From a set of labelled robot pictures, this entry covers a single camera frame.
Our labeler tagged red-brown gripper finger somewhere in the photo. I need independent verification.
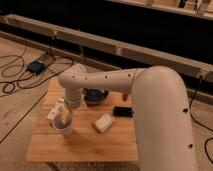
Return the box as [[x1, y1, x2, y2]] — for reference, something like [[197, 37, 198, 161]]
[[81, 96, 87, 110]]

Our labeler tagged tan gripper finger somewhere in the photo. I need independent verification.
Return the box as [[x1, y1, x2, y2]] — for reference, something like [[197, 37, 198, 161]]
[[61, 107, 69, 124]]

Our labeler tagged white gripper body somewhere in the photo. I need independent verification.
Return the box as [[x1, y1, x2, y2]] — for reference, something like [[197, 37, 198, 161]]
[[64, 89, 83, 109]]

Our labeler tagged white ceramic cup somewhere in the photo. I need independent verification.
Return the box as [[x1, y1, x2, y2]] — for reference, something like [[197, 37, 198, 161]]
[[52, 114, 72, 136]]

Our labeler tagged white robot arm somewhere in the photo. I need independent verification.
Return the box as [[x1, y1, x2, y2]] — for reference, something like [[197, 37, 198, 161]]
[[58, 64, 198, 171]]

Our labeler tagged dark ceramic bowl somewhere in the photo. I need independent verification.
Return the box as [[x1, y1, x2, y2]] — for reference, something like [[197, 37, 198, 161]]
[[83, 88, 109, 105]]

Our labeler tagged white plastic bottle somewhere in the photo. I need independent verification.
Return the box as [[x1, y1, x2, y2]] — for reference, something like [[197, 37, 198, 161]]
[[46, 98, 64, 121]]

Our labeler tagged cream rectangular sponge block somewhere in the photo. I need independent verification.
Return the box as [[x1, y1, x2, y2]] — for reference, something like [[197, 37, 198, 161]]
[[93, 114, 113, 133]]

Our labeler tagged black rectangular box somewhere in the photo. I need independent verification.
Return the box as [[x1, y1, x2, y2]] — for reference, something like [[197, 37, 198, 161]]
[[113, 106, 133, 117]]

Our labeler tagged wooden table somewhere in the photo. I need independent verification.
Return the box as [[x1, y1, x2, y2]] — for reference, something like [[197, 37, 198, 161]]
[[26, 79, 138, 164]]

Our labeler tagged black power adapter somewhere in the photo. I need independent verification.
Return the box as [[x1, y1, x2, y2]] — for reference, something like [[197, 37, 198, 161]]
[[27, 61, 45, 74]]

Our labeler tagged black cable at right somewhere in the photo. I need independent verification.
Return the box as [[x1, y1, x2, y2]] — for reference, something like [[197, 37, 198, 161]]
[[188, 75, 213, 165]]

